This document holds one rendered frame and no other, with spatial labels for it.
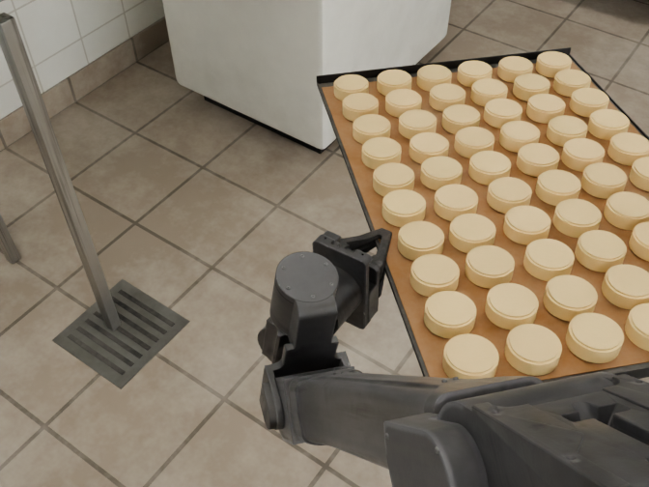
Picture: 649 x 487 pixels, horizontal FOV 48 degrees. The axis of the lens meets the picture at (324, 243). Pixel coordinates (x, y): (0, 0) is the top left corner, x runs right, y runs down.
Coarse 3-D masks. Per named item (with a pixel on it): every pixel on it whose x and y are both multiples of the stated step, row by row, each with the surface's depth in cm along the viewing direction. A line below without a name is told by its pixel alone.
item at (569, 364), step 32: (384, 96) 106; (512, 96) 105; (352, 128) 100; (544, 128) 99; (352, 160) 94; (512, 160) 93; (608, 160) 93; (480, 192) 88; (640, 192) 88; (384, 224) 84; (448, 224) 84; (608, 224) 84; (448, 256) 80; (512, 256) 80; (480, 288) 76; (544, 288) 76; (416, 320) 73; (480, 320) 73; (544, 320) 73; (640, 352) 70
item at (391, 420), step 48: (288, 384) 64; (336, 384) 54; (384, 384) 47; (432, 384) 40; (480, 384) 36; (528, 384) 36; (288, 432) 65; (336, 432) 54; (384, 432) 35; (432, 432) 30; (432, 480) 30; (480, 480) 29
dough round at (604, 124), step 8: (600, 112) 98; (608, 112) 98; (616, 112) 98; (592, 120) 97; (600, 120) 96; (608, 120) 96; (616, 120) 96; (624, 120) 96; (592, 128) 97; (600, 128) 96; (608, 128) 95; (616, 128) 95; (624, 128) 95; (600, 136) 96; (608, 136) 96
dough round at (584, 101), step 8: (584, 88) 103; (592, 88) 102; (576, 96) 101; (584, 96) 101; (592, 96) 101; (600, 96) 101; (576, 104) 101; (584, 104) 100; (592, 104) 99; (600, 104) 99; (576, 112) 101; (584, 112) 100; (592, 112) 100
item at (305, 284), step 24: (288, 264) 66; (312, 264) 66; (288, 288) 64; (312, 288) 64; (336, 288) 65; (288, 312) 65; (312, 312) 63; (336, 312) 64; (288, 336) 68; (312, 336) 65; (336, 336) 67; (288, 360) 67; (312, 360) 68; (336, 360) 70; (264, 384) 67; (264, 408) 67
